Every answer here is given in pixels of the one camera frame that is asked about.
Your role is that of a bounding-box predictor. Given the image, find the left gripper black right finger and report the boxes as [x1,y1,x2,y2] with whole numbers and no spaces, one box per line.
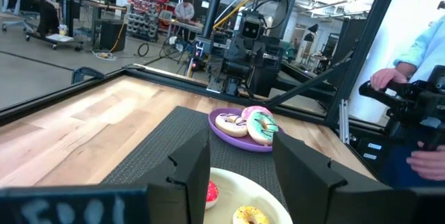
[272,131,418,224]

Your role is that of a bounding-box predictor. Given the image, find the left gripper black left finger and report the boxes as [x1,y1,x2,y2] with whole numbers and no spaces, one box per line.
[135,126,211,224]

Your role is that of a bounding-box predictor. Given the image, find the small red donut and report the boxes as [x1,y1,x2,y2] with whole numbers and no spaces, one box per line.
[205,180,220,210]

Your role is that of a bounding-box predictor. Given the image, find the large pink donut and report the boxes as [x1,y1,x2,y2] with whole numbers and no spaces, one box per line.
[241,105,274,120]

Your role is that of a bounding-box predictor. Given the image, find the small yellow donut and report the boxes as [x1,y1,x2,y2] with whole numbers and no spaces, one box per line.
[232,205,270,224]

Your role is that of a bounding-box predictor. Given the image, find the large white donut purple drizzle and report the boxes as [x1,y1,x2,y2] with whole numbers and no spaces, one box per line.
[214,112,248,138]

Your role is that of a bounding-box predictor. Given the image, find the large green donut dark drizzle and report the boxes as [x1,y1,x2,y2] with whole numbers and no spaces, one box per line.
[245,110,280,147]

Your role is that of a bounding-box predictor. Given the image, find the dark grey woven placemat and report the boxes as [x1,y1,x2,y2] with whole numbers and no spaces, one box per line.
[100,105,289,211]

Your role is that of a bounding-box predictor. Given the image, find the cream round plate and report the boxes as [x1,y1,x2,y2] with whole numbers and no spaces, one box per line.
[203,167,293,224]

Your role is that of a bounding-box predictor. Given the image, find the black vertical pole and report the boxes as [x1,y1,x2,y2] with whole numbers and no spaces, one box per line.
[201,0,229,40]

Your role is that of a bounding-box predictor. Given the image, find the purple round plate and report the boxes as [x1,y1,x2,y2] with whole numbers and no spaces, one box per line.
[207,107,284,153]

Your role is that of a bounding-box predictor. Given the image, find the person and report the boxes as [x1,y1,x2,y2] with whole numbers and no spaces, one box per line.
[173,0,195,23]
[369,0,445,183]

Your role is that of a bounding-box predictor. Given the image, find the black base box white labels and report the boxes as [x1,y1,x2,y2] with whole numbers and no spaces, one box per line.
[349,126,418,187]

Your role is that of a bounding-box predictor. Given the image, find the shelf with red bins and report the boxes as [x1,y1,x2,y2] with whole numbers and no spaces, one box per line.
[127,0,182,43]

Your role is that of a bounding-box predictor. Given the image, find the person's hand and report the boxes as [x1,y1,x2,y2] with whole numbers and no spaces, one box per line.
[370,67,408,92]
[405,140,445,182]

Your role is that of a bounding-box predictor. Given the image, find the black floor cabinet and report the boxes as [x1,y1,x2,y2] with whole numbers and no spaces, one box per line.
[99,18,128,54]

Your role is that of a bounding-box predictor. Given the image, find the blue black clamp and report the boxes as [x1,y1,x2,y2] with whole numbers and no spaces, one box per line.
[71,66,106,86]

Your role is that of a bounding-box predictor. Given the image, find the black rolling desk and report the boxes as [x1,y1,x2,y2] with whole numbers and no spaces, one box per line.
[24,0,86,51]

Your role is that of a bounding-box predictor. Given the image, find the white office chair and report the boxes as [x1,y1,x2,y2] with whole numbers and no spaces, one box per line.
[0,0,31,33]

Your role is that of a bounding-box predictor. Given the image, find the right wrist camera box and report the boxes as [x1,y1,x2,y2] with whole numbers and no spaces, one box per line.
[239,10,266,41]

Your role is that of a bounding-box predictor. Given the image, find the black cable coil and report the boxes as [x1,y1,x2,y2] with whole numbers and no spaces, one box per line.
[136,42,150,58]

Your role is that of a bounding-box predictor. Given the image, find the black aluminium table frame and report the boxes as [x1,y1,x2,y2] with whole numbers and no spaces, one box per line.
[0,0,406,145]

